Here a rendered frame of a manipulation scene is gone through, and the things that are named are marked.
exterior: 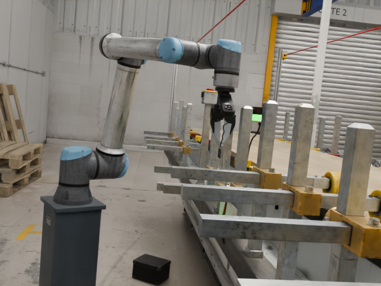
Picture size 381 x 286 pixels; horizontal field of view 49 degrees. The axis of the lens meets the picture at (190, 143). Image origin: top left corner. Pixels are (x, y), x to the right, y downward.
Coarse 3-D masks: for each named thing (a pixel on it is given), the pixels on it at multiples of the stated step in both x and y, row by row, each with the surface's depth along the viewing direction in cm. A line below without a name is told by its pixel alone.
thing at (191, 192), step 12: (192, 192) 90; (204, 192) 91; (216, 192) 91; (228, 192) 91; (240, 192) 92; (252, 192) 92; (264, 192) 93; (276, 192) 93; (288, 192) 94; (264, 204) 93; (276, 204) 93; (288, 204) 94; (324, 204) 95; (336, 204) 95; (372, 204) 96
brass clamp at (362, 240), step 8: (328, 216) 77; (336, 216) 74; (344, 216) 72; (352, 216) 72; (360, 216) 73; (352, 224) 69; (360, 224) 67; (352, 232) 69; (360, 232) 66; (368, 232) 66; (376, 232) 66; (352, 240) 68; (360, 240) 66; (368, 240) 66; (376, 240) 66; (352, 248) 68; (360, 248) 66; (368, 248) 66; (376, 248) 66; (360, 256) 66; (368, 256) 66; (376, 256) 66
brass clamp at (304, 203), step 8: (288, 184) 98; (296, 192) 93; (304, 192) 90; (296, 200) 92; (304, 200) 90; (312, 200) 91; (320, 200) 91; (296, 208) 92; (304, 208) 90; (312, 208) 91
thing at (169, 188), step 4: (164, 184) 140; (168, 184) 141; (172, 184) 142; (176, 184) 142; (180, 184) 143; (164, 188) 140; (168, 188) 140; (172, 188) 141; (176, 188) 141; (180, 188) 141; (164, 192) 140; (168, 192) 141; (172, 192) 141; (176, 192) 141; (180, 192) 141
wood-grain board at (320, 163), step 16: (192, 128) 424; (256, 144) 299; (288, 144) 329; (256, 160) 201; (272, 160) 208; (288, 160) 215; (320, 160) 230; (336, 160) 239; (320, 192) 131; (368, 192) 140
